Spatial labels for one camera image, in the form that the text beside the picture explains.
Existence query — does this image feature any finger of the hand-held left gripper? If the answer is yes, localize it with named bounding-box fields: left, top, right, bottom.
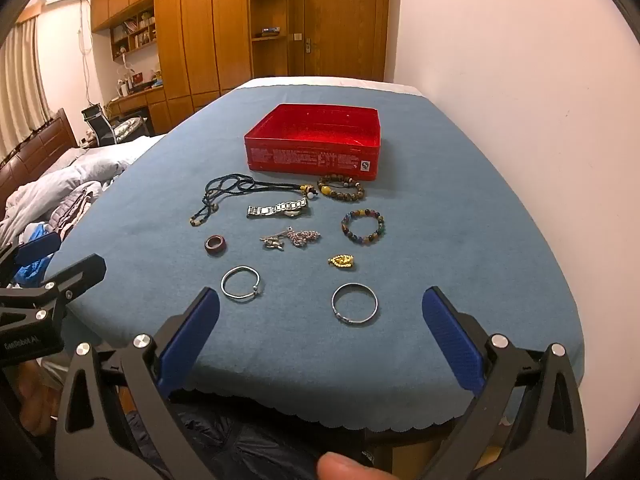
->
left=30, top=254, right=107, bottom=311
left=0, top=232, right=62, bottom=288

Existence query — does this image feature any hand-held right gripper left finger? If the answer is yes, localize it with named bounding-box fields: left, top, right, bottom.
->
left=54, top=287, right=221, bottom=480

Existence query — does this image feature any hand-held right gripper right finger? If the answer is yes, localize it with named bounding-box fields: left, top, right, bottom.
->
left=421, top=286, right=588, bottom=480

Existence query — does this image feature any silver bangle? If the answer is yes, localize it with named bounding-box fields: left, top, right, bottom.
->
left=220, top=266, right=263, bottom=303
left=331, top=282, right=379, bottom=325

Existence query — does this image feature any silver chain with charm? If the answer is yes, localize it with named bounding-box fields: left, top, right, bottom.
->
left=260, top=227, right=322, bottom=251

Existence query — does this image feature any multicolour bead bracelet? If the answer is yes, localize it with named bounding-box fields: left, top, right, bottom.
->
left=341, top=209, right=386, bottom=247

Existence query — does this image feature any silver metal wristwatch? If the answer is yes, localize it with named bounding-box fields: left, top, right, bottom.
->
left=246, top=199, right=308, bottom=220

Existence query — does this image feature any dark cord beaded necklace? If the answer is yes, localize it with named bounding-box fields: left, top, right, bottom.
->
left=189, top=174, right=261, bottom=227

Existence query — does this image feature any black cord gold pendant necklace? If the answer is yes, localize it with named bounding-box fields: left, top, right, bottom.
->
left=235, top=182, right=321, bottom=202

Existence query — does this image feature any gold bracelet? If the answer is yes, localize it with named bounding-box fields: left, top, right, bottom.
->
left=317, top=174, right=366, bottom=203

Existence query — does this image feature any red plastic tray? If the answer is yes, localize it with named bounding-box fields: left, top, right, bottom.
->
left=243, top=103, right=382, bottom=182

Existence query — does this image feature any person's left hand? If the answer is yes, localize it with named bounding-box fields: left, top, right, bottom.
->
left=12, top=360, right=60, bottom=418

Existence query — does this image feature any person's right hand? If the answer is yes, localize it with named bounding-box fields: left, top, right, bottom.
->
left=316, top=451, right=401, bottom=480

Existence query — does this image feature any blue crumpled cloth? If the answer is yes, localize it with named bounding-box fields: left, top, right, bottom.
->
left=12, top=225, right=57, bottom=288

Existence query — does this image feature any grey padded jacket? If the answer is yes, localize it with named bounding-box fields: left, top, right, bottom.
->
left=50, top=180, right=103, bottom=241

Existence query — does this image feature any grey white duvet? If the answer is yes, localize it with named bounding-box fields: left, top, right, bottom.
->
left=0, top=135, right=166, bottom=241

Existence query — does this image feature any wooden bed headboard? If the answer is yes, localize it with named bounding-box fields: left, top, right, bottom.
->
left=0, top=107, right=78, bottom=211

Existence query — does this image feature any dark padded clothing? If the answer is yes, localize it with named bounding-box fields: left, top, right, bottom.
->
left=125, top=390, right=381, bottom=480

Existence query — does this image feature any black office chair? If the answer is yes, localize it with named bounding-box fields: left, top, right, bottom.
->
left=81, top=103, right=148, bottom=147

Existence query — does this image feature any beige curtain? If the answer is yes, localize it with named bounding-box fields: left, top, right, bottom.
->
left=0, top=15, right=53, bottom=161

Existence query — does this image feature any wooden desk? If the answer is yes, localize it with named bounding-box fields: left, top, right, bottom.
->
left=107, top=87, right=168, bottom=136

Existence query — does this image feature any wooden wardrobe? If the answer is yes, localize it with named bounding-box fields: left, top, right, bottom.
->
left=90, top=0, right=253, bottom=131

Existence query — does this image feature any white sheet under cloth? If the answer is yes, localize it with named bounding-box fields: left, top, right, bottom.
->
left=220, top=76, right=423, bottom=98

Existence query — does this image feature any wooden corner shelf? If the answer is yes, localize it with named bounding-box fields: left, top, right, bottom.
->
left=248, top=0, right=291, bottom=78

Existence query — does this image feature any wooden door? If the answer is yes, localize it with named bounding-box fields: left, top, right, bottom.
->
left=287, top=0, right=391, bottom=81

